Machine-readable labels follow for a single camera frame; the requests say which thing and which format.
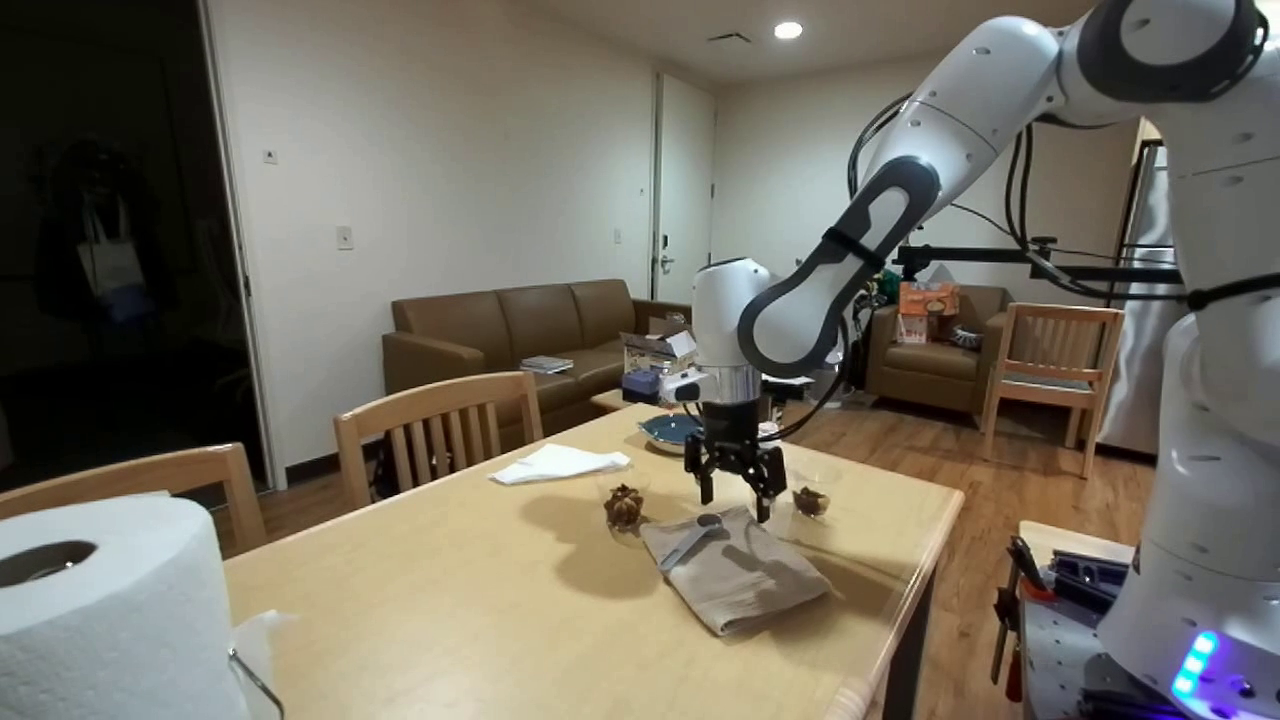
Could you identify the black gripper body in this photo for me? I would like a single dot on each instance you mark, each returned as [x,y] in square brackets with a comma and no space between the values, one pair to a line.
[733,442]

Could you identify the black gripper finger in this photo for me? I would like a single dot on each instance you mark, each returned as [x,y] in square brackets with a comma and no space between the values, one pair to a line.
[698,465]
[764,480]

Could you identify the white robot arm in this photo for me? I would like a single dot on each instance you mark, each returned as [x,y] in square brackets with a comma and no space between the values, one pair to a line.
[1198,615]

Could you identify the white paper towel roll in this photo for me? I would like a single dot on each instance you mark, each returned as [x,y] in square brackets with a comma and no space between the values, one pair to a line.
[113,611]

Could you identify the blue bowl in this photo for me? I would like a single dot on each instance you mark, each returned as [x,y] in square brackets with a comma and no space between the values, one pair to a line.
[671,432]

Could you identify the small brown snack cup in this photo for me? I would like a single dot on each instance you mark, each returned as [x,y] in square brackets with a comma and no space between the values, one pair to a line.
[809,501]

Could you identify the tissue box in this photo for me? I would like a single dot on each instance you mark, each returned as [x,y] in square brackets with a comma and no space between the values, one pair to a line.
[662,368]

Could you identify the clear cup with nuts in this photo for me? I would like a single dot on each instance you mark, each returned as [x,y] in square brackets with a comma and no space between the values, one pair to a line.
[627,504]

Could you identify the white napkin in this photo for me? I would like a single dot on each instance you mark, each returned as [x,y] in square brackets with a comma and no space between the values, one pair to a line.
[559,461]

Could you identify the brown leather sofa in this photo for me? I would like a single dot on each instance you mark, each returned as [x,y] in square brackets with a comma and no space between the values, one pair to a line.
[583,321]

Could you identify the brown armchair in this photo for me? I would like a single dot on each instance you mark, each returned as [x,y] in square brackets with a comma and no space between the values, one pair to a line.
[948,368]

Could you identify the far wooden chair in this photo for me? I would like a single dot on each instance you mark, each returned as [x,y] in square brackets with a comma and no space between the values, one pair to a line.
[437,430]

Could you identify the wooden side chair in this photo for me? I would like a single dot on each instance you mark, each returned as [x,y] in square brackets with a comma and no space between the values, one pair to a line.
[1060,359]

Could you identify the cluttered tool tray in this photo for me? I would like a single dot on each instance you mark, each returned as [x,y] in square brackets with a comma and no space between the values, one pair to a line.
[1051,604]

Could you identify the white door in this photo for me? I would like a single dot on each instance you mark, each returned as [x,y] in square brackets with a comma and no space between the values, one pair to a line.
[682,190]

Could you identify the near wooden chair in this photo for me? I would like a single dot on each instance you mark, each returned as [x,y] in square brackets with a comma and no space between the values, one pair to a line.
[184,470]

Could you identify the black camera boom stand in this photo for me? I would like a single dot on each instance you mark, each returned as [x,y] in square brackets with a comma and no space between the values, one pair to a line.
[1071,278]

